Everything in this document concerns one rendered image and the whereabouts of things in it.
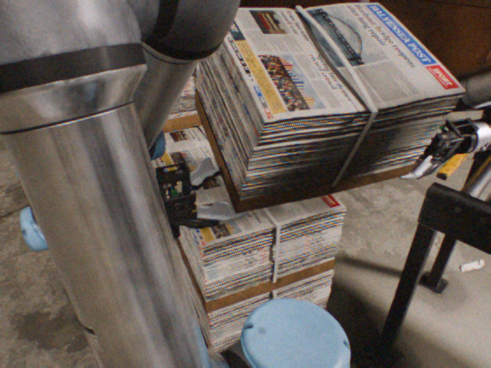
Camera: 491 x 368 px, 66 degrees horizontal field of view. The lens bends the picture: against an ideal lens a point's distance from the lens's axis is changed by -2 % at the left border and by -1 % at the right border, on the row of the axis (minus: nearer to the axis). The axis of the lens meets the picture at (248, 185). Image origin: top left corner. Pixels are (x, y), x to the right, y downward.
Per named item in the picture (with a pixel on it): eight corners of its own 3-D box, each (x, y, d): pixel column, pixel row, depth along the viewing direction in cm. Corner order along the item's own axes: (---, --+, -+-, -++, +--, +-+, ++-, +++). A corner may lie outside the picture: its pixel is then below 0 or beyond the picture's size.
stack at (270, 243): (217, 428, 127) (197, 250, 80) (145, 223, 215) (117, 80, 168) (315, 383, 140) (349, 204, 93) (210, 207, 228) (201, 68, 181)
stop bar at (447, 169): (434, 177, 109) (436, 171, 108) (480, 129, 135) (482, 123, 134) (445, 181, 107) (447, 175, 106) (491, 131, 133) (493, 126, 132)
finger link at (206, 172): (231, 151, 71) (194, 176, 66) (228, 170, 76) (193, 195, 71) (220, 141, 72) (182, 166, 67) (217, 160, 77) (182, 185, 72)
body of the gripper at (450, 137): (422, 118, 82) (465, 110, 85) (404, 145, 89) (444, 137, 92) (443, 144, 78) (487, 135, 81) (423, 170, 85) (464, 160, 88)
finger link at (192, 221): (218, 228, 66) (167, 220, 66) (217, 232, 67) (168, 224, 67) (222, 205, 69) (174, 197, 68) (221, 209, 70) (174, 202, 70)
